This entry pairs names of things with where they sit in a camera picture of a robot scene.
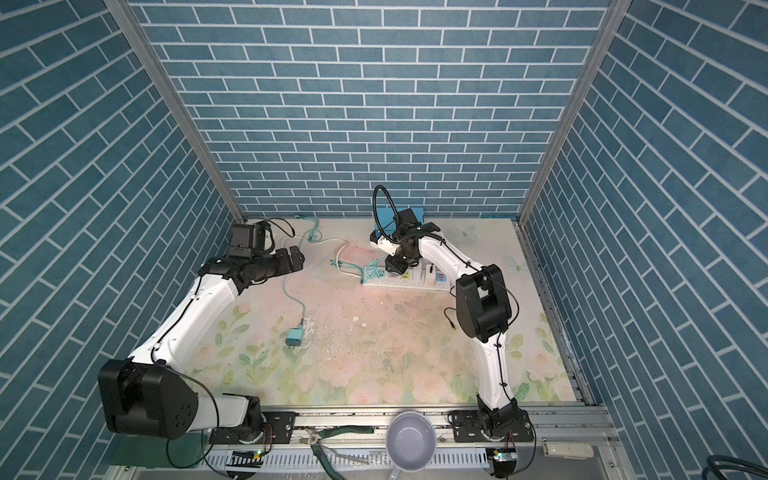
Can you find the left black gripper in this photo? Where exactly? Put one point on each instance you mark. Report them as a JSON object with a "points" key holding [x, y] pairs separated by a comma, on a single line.
{"points": [[285, 264]]}

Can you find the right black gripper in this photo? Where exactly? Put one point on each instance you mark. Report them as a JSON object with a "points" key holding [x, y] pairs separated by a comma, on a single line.
{"points": [[391, 263]]}

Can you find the white charger with black cable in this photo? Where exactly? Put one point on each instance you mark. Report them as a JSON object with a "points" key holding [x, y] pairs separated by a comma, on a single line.
{"points": [[437, 280]]}

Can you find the teal plug adapter with prongs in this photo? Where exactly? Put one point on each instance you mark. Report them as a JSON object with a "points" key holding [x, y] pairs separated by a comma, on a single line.
{"points": [[363, 273]]}

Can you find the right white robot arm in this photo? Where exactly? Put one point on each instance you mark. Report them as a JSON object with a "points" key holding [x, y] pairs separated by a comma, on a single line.
{"points": [[484, 313]]}

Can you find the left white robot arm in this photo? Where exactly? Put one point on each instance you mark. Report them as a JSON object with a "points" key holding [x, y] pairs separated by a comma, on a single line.
{"points": [[149, 394]]}

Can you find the white multicolour power strip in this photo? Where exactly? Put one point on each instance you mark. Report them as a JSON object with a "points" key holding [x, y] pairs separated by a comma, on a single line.
{"points": [[407, 281]]}

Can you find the light blue box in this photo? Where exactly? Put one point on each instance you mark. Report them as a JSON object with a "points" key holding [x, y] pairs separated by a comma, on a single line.
{"points": [[386, 217]]}

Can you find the teal square charger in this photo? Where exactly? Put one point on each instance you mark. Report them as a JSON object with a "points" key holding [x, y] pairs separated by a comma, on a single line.
{"points": [[294, 337]]}

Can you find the grey bowl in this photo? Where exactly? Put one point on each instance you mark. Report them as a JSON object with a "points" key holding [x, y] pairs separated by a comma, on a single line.
{"points": [[411, 443]]}

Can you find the dark green board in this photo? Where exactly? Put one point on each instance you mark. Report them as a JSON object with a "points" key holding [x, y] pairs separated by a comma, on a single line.
{"points": [[152, 452]]}

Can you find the beige small device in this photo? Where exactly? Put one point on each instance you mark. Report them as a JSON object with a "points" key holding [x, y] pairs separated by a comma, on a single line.
{"points": [[568, 450]]}

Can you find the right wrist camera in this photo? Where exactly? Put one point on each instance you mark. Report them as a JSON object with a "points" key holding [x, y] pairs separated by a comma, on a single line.
{"points": [[406, 225]]}

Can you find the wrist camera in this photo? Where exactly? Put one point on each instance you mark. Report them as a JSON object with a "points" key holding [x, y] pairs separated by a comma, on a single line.
{"points": [[406, 225], [250, 240]]}

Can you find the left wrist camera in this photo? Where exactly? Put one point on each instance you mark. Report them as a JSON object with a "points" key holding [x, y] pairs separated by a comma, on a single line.
{"points": [[250, 240]]}

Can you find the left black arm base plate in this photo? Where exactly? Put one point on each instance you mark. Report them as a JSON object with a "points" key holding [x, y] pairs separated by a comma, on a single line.
{"points": [[272, 428]]}

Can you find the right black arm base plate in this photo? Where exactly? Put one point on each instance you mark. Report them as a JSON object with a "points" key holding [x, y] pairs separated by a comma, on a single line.
{"points": [[474, 426]]}

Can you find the white slotted cable duct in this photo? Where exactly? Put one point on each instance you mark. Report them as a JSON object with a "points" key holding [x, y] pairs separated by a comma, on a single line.
{"points": [[302, 460]]}

